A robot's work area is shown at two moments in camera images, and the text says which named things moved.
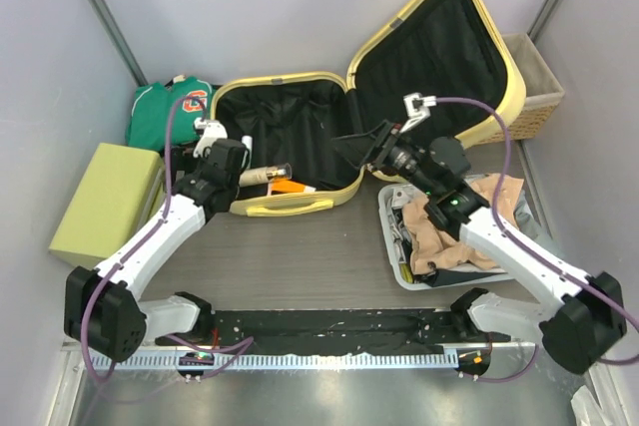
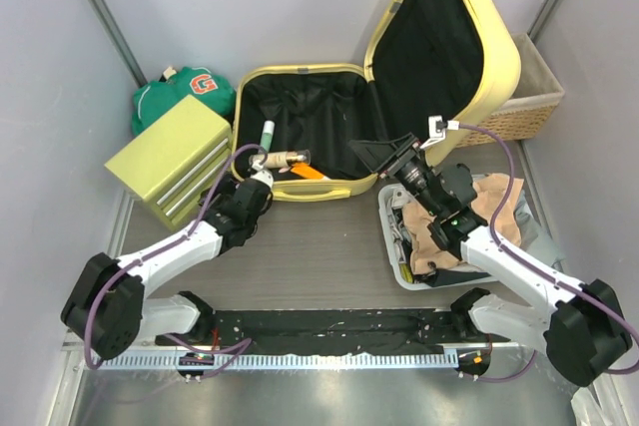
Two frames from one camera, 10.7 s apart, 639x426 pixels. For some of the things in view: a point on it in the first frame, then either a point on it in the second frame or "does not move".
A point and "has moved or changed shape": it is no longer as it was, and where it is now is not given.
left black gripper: (206, 154) -> (235, 187)
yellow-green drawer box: (123, 189) -> (173, 163)
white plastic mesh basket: (425, 254) does not move
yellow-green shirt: (406, 272) does not move
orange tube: (287, 186) -> (306, 170)
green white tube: (248, 141) -> (268, 132)
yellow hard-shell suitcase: (433, 62) has moved or changed shape
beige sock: (434, 242) does not move
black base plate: (316, 331) does not move
